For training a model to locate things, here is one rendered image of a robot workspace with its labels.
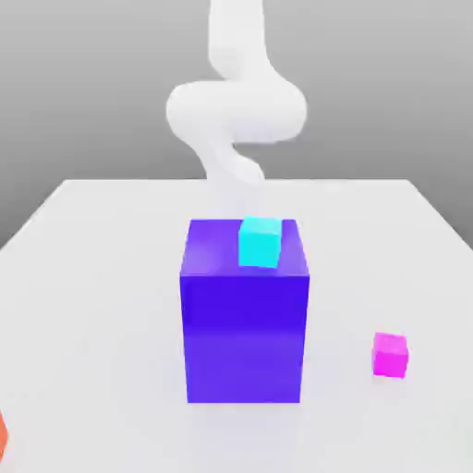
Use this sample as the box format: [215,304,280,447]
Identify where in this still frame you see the small cyan cube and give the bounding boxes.
[237,216,284,270]

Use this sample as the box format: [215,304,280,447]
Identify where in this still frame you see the small magenta cube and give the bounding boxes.
[371,331,410,380]

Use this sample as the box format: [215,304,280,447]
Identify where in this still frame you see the small orange cube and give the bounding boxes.
[0,410,9,463]

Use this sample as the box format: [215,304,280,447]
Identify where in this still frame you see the large purple box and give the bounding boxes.
[178,218,310,405]

